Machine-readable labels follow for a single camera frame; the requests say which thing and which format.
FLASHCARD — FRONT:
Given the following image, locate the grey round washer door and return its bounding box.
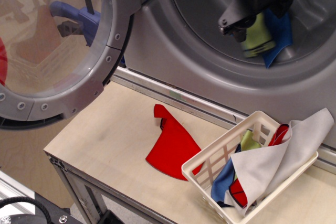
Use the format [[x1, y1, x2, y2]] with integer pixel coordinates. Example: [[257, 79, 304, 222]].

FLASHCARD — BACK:
[[1, 0, 146, 131]]

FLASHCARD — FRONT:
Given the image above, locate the red cloth in basket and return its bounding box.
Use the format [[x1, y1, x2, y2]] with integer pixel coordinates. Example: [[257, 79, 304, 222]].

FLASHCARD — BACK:
[[229, 124, 289, 208]]

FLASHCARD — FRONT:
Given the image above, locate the blue clamp handle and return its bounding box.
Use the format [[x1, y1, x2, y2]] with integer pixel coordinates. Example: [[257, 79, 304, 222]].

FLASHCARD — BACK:
[[49, 1, 101, 47]]

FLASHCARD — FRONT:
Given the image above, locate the light green cloth garment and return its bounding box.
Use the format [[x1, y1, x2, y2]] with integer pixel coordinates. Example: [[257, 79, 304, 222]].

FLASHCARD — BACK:
[[241, 13, 276, 58]]

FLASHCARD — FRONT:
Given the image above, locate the aluminium table frame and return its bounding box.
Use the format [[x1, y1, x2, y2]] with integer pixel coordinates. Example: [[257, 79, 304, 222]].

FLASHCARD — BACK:
[[43, 66, 260, 224]]

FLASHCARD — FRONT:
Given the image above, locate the black cable bottom left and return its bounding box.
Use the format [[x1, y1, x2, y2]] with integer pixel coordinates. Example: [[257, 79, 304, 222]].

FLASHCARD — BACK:
[[0, 196, 53, 224]]

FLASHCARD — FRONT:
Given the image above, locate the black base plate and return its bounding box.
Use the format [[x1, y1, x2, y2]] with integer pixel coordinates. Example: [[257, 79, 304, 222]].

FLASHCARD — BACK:
[[35, 193, 82, 224]]

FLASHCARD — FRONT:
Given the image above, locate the red cloth on table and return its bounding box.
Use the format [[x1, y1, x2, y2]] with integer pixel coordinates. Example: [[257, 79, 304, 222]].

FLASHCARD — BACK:
[[145, 104, 201, 181]]

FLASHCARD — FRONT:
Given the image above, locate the cream plastic laundry basket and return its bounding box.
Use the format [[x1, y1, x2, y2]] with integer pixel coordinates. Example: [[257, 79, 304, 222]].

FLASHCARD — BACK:
[[182, 111, 318, 223]]

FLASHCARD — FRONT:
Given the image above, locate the light grey cloth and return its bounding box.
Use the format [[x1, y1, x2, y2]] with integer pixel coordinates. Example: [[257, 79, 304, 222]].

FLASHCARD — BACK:
[[224, 108, 334, 216]]

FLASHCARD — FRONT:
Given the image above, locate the blue cloth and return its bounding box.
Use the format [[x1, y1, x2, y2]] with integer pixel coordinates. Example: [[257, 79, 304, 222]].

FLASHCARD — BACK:
[[253, 9, 293, 68], [211, 158, 235, 208]]

